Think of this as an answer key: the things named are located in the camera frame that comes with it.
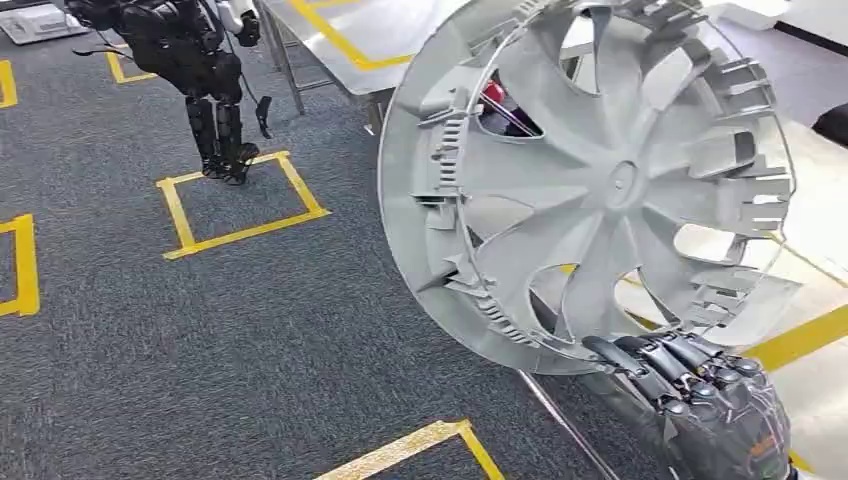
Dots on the red and black object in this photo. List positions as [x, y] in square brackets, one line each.
[493, 93]

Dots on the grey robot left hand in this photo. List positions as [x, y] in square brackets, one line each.
[715, 417]

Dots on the steel table with legs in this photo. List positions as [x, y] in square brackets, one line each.
[371, 33]

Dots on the white box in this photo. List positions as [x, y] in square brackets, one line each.
[748, 12]

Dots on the white flat device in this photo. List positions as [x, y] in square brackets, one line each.
[40, 23]

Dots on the steel work bench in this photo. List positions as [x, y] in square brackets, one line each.
[821, 218]

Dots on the black rounded object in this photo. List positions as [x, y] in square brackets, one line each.
[833, 124]

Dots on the silver grey plastic wheel cover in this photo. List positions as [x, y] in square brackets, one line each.
[596, 185]

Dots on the yellow floor tape square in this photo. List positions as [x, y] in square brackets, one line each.
[424, 442]
[118, 71]
[182, 225]
[6, 83]
[26, 265]

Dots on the black humanoid robot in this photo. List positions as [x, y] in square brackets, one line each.
[179, 53]

